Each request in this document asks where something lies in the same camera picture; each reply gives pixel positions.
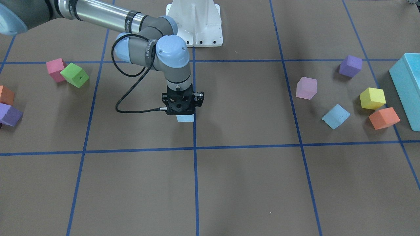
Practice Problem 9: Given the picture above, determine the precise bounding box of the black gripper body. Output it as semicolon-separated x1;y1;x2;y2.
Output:
161;85;204;116

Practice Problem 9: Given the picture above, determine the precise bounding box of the light blue foam block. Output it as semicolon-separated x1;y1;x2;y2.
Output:
322;104;350;129
177;114;195;123

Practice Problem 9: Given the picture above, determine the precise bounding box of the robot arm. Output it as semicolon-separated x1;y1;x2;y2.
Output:
1;0;204;116

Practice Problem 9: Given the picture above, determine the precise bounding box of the green foam block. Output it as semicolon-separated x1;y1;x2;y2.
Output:
60;63;90;88

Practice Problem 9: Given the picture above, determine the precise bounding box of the light pink foam block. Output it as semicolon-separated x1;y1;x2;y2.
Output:
296;77;318;100

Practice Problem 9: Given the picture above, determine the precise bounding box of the purple foam block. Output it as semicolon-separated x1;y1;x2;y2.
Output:
0;103;23;127
339;55;363;78

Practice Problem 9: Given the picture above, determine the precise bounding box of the orange foam block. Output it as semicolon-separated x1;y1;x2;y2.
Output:
368;107;401;130
0;85;15;106

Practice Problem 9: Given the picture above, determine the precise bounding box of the yellow foam block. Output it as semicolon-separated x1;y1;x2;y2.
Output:
359;87;386;109

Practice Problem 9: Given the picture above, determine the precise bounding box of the teal plastic bin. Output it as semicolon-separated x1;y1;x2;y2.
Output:
389;53;420;131

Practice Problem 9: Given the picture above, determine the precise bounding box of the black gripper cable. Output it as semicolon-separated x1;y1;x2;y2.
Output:
111;33;168;114

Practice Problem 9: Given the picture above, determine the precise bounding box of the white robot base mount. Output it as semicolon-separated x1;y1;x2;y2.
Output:
166;0;223;48

